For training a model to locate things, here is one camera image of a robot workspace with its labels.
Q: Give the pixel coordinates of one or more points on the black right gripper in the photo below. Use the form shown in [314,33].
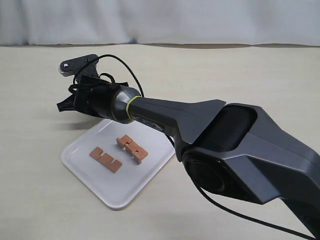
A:
[93,97]

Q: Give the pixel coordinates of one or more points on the notched wooden piece pair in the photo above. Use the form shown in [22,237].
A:
[131,147]

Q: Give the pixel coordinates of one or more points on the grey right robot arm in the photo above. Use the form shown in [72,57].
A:
[233,150]

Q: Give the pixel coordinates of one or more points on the white plastic tray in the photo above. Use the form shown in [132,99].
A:
[117,190]

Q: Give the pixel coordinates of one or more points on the white backdrop cloth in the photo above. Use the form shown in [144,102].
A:
[101,22]

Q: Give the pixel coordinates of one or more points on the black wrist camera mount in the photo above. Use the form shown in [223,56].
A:
[71,66]

